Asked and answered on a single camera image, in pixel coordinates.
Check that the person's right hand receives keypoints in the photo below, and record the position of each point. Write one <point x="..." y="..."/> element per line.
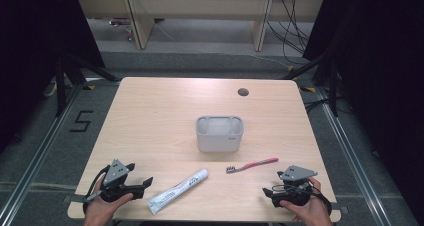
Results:
<point x="310" y="214"/>

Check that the light wooden shelf unit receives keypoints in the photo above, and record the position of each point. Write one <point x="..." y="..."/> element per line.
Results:
<point x="200" y="6"/>

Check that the metal floor rail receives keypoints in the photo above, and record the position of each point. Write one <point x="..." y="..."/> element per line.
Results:
<point x="42" y="149"/>
<point x="351" y="152"/>

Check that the black curtain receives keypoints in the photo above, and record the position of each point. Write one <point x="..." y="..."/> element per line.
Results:
<point x="26" y="36"/>
<point x="383" y="52"/>

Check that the white object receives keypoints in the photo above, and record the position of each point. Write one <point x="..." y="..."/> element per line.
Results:
<point x="50" y="89"/>

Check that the small brown disc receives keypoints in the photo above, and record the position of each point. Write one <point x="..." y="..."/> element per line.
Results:
<point x="243" y="92"/>

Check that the white toothpaste tube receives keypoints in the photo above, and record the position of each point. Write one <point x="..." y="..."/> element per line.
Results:
<point x="176" y="191"/>

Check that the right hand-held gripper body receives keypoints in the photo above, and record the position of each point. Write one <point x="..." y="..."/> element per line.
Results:
<point x="296" y="173"/>

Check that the gray toothbrush holder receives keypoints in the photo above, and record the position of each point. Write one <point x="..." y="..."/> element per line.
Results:
<point x="218" y="141"/>

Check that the pink toothbrush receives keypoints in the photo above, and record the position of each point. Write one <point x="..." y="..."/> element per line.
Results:
<point x="250" y="166"/>

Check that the person's left hand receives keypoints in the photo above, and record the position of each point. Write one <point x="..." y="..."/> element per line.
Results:
<point x="100" y="212"/>

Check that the black metal stand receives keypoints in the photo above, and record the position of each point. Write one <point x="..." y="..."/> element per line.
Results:
<point x="333" y="89"/>
<point x="60" y="86"/>

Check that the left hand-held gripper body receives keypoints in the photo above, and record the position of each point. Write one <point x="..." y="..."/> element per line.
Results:
<point x="115" y="172"/>

